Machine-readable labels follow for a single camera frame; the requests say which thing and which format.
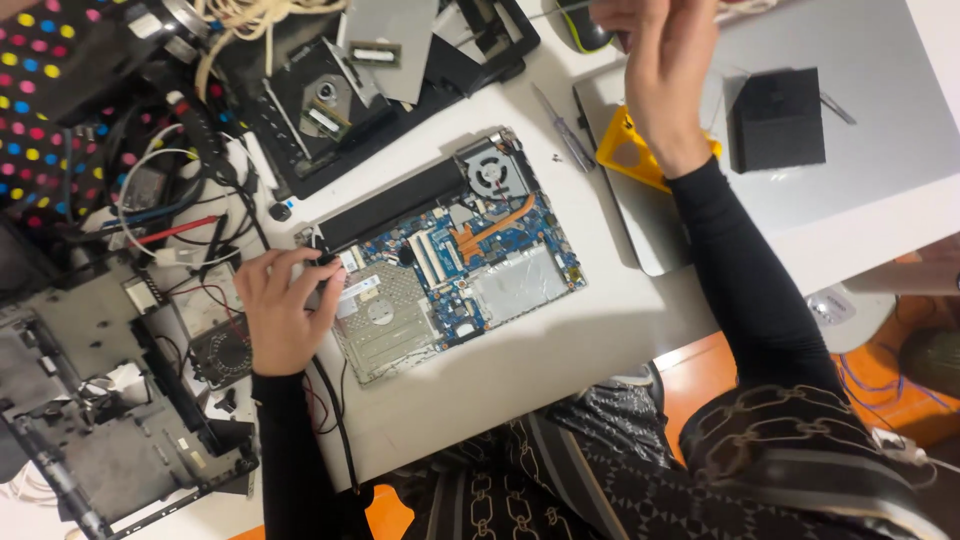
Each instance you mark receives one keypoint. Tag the black laptop base with drive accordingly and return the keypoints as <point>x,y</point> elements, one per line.
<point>360,135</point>

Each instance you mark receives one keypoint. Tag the white round device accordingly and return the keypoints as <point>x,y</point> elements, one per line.
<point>851,315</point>

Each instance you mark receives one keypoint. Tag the black and green mouse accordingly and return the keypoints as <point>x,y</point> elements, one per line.
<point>583,28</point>

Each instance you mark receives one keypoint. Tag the small metal tweezers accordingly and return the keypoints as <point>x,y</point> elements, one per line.
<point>838,109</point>

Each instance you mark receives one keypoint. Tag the silver perforated drive caddy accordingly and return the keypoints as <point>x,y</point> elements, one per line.
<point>386,322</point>

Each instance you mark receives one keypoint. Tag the silver closed laptop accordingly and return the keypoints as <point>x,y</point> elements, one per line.
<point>862,150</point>

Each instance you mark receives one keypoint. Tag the red multimeter probe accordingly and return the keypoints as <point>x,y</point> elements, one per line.
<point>176,230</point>

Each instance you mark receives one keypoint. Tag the analog multimeter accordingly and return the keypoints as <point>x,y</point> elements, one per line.
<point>214,330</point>

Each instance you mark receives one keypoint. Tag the person's right fingers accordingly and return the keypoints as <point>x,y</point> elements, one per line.
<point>652,19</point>

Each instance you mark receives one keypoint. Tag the copper heat pipe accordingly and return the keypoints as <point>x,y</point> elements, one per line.
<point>491,225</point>

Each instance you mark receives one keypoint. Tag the black stripped laptop chassis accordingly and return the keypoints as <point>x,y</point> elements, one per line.
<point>97,390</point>

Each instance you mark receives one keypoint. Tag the person's left hand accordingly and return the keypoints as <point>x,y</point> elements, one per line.
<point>281,315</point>

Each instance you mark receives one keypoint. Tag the person's right hand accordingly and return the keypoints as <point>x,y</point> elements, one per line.
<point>667,82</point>

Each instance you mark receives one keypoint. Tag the grey metal cover plate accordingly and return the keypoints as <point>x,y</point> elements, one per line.
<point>394,37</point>

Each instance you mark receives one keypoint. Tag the blue laptop motherboard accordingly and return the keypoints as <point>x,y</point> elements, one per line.
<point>495,255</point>

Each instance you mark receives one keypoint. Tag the black external hard drive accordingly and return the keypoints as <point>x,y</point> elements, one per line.
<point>780,120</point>

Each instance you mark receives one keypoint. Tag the grey laptop cooling fan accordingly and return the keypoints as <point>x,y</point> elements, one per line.
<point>491,171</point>

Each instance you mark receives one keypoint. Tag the polka dot black cloth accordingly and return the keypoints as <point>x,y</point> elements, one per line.
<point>37,112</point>

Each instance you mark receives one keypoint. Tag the silver foil shield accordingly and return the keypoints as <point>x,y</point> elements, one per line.
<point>521,283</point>

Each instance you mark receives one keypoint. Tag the long black laptop battery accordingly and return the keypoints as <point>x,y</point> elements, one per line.
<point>390,204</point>

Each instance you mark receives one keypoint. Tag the yellow plastic pry tool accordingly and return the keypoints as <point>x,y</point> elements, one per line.
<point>622,154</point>

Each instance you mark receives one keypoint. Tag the small black round cap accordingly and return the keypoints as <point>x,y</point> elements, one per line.
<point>280,211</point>

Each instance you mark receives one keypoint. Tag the green memory module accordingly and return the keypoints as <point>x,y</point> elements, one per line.
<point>327,120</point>
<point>374,54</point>

